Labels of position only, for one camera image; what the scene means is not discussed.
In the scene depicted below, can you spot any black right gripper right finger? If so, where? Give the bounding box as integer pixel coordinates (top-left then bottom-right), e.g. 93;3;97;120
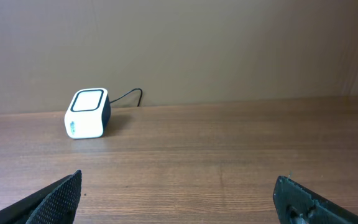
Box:
273;176;358;224

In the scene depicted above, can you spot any white barcode scanner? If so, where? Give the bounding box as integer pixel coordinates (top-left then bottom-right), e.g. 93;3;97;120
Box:
64;88;111;139

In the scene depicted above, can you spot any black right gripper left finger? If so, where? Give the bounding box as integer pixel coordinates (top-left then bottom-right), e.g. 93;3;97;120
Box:
0;170;82;224

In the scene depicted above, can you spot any black scanner cable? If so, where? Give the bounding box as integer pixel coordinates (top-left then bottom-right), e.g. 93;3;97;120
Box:
109;88;144;108

